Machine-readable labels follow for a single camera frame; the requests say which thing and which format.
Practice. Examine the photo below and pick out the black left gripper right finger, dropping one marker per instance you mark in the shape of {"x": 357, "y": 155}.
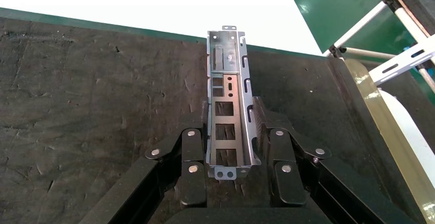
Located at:
{"x": 285, "y": 161}

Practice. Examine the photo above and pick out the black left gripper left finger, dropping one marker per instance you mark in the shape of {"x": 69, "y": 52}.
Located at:
{"x": 192, "y": 154}

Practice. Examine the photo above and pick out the metal channel part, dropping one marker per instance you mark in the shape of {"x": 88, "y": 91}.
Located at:
{"x": 246, "y": 113}

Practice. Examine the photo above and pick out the black cart pad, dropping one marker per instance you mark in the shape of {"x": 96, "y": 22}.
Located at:
{"x": 423, "y": 1}

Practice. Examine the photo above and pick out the white perforated rack post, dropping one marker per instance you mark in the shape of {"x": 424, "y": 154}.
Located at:
{"x": 401, "y": 64}

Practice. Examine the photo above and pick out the white pipe cart frame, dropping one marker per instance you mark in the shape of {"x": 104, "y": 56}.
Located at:
{"x": 360, "y": 26}

